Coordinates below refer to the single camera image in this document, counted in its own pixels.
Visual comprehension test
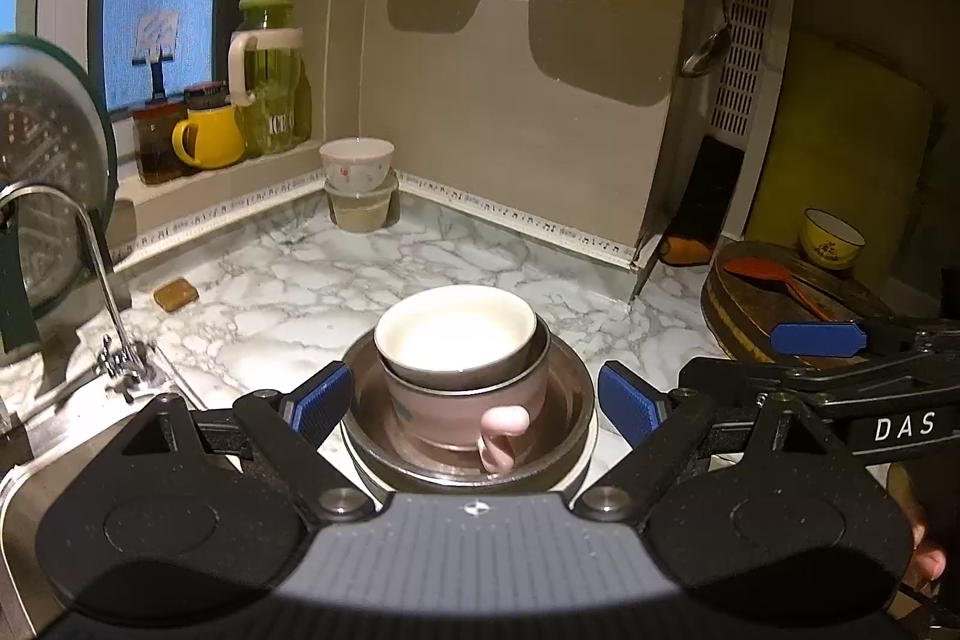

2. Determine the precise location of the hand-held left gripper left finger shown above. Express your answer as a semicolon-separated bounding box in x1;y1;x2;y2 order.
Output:
119;360;377;522

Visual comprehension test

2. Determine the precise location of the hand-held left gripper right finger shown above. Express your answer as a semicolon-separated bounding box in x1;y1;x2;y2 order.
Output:
573;360;827;522

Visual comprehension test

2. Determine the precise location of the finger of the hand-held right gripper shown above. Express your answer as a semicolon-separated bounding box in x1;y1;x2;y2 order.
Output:
770;316;960;360
678;351;960;414

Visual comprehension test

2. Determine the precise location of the stainless steel bowl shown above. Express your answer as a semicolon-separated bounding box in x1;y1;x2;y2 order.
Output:
340;331;602;500

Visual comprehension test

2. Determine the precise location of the small steel bowl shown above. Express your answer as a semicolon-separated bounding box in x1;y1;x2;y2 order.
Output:
380;317;554;474

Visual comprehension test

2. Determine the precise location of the white bowl with red flower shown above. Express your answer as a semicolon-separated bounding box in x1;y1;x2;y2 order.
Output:
373;284;540;387

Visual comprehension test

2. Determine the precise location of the person's right hand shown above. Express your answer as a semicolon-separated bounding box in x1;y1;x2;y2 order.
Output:
888;461;950;597

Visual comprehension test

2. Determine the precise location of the round wooden chopping board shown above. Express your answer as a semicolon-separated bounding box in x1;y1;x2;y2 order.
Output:
700;240;925;372

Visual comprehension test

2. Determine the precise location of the red spatula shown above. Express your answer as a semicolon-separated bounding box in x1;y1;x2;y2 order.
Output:
723;257;835;323

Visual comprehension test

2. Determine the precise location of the yellow patterned bowl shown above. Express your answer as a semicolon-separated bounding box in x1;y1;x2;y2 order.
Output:
796;208;866;271

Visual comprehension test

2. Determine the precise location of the orange object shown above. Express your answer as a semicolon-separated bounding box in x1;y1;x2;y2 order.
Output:
659;234;719;267

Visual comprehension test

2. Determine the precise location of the brown soap bar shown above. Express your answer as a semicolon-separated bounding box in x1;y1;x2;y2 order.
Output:
153;278;200;313

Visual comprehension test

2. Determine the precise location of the yellow-green cutting board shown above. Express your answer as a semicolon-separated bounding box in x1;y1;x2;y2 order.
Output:
745;28;936;260

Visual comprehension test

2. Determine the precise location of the clear plastic container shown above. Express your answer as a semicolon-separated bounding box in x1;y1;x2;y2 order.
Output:
323;173;401;234

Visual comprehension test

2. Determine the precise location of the curved chrome faucet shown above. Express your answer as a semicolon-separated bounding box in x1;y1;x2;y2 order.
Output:
0;182;164;399

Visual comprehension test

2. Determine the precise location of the floral bowl with pink rim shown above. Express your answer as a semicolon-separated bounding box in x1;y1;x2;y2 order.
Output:
319;137;397;192

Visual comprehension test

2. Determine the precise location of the music note edging tape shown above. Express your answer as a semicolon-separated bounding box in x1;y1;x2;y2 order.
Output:
111;167;640;271

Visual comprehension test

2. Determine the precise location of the steel sink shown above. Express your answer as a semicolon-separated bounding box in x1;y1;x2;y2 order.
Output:
0;340;252;618

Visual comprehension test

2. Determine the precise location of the yellow mug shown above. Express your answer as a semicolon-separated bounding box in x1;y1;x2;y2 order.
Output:
172;105;247;170

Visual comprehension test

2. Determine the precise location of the white vent grille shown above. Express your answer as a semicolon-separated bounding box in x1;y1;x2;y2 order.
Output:
708;0;775;140

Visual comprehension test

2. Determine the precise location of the dark glass jar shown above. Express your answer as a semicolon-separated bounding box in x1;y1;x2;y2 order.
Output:
133;101;189;186

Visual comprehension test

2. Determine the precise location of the hanging metal ladle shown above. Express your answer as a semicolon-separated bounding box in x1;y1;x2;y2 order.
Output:
678;0;734;79

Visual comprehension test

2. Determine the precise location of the green glass jug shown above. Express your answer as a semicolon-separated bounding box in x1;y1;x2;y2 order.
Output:
228;0;313;159

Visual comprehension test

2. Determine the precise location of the dark green stand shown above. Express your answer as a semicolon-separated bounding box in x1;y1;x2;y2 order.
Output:
0;220;41;351

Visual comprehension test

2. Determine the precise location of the perforated metal steamer plate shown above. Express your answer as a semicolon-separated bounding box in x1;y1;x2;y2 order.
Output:
0;33;119;313

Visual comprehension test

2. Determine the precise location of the small stand on windowsill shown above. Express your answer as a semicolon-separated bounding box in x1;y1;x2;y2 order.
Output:
130;13;182;106

